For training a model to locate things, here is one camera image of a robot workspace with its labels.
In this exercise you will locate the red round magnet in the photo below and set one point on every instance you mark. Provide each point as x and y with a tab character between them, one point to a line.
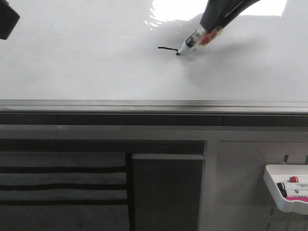
208	37

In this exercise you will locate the white plastic marker tray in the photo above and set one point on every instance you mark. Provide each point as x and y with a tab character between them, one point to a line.
281	173

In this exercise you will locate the grey drawer cabinet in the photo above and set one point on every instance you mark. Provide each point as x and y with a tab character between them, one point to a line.
60	186

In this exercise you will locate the white whiteboard with aluminium frame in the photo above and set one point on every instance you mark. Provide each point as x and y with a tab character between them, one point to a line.
125	50

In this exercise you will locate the red capped marker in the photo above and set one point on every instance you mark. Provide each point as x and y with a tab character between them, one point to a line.
298	179

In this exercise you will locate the white black whiteboard marker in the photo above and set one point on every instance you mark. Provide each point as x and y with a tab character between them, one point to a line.
191	43

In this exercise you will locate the pink eraser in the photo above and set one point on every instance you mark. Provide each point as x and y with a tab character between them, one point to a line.
302	199

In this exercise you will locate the dark grey cabinet door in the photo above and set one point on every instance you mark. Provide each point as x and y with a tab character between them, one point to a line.
167	193

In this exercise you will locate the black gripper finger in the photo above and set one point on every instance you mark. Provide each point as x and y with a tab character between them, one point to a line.
8	19
214	14
236	11

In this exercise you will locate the black capped marker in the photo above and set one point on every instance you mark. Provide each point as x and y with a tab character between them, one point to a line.
293	189

